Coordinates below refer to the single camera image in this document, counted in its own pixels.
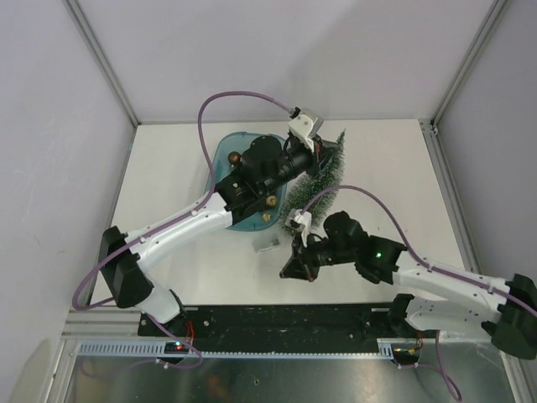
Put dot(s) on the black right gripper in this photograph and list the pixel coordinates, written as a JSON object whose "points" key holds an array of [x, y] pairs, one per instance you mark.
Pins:
{"points": [[300, 265]]}

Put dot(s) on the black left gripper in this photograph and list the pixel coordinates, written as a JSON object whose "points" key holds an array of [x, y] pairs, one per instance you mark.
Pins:
{"points": [[323, 151]]}

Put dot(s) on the small green christmas tree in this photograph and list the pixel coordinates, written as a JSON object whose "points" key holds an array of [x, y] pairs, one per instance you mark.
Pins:
{"points": [[305, 188]]}

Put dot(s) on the clear battery box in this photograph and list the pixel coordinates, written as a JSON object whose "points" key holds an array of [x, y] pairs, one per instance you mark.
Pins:
{"points": [[265, 244]]}

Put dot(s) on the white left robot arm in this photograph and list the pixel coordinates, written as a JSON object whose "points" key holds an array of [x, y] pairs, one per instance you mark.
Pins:
{"points": [[257, 174]]}

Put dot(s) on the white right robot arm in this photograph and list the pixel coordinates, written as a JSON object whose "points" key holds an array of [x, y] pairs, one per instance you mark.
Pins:
{"points": [[435, 299]]}

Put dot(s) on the teal plastic tray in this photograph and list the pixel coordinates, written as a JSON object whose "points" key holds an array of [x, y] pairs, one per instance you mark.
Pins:
{"points": [[239, 142]]}

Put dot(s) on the gold glitter bauble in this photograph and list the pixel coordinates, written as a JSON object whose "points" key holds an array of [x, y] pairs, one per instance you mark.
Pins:
{"points": [[271, 201]]}

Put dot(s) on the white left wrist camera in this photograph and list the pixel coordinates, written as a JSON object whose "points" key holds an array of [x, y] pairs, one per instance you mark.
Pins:
{"points": [[304, 125]]}

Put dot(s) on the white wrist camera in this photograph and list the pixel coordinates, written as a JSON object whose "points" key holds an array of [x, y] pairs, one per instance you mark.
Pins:
{"points": [[304, 125], [301, 222]]}

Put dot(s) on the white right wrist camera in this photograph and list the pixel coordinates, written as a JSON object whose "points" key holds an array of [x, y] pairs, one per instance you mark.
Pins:
{"points": [[301, 222]]}

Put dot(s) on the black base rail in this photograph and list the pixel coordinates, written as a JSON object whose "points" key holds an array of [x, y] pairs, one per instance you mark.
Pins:
{"points": [[301, 326]]}

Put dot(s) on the grey slotted cable duct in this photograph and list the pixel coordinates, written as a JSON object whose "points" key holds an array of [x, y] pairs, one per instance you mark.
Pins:
{"points": [[167, 349]]}

